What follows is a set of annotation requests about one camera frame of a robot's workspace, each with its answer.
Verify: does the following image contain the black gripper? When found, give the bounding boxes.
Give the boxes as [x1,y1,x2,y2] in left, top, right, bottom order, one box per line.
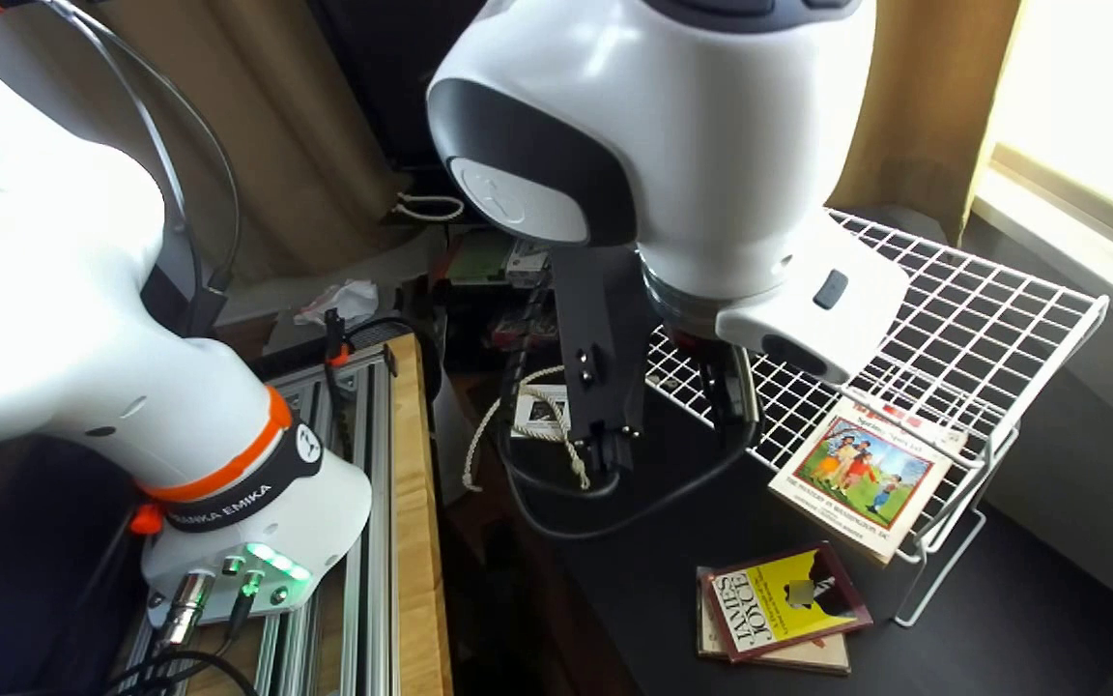
[550,244,661,492]

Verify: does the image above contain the printed cardboard box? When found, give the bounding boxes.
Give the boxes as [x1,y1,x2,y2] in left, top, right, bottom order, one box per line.
[443,229,550,289]

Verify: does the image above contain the wooden plank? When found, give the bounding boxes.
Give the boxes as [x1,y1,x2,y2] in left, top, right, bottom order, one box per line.
[377,331,457,696]

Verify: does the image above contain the white plastic bag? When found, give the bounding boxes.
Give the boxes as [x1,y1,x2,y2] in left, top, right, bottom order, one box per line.
[288,280,381,333]

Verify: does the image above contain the beige curtain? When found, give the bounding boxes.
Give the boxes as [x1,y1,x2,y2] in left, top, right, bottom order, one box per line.
[87,0,405,285]

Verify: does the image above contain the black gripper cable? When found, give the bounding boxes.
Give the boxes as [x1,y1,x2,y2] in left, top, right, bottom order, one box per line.
[494,383,765,547]

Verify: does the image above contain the white knotted rope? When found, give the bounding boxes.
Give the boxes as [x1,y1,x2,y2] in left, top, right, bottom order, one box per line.
[457,364,624,499]

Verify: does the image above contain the white rope loop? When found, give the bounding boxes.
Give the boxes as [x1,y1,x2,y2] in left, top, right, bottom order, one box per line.
[395,190,470,225]

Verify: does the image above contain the aluminium rail frame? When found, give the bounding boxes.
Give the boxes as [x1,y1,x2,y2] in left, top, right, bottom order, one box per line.
[114,338,403,696]

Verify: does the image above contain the white wire shelf rack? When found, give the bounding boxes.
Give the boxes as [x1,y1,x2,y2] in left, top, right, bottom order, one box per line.
[643,205,1113,632]

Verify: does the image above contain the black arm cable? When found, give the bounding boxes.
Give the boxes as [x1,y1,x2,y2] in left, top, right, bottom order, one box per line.
[47,0,248,324]

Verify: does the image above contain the black base cables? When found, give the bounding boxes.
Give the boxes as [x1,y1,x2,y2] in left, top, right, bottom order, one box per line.
[95,642,262,696]

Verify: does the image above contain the white window frame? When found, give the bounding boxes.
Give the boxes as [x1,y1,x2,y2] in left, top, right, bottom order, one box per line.
[959,0,1113,342]

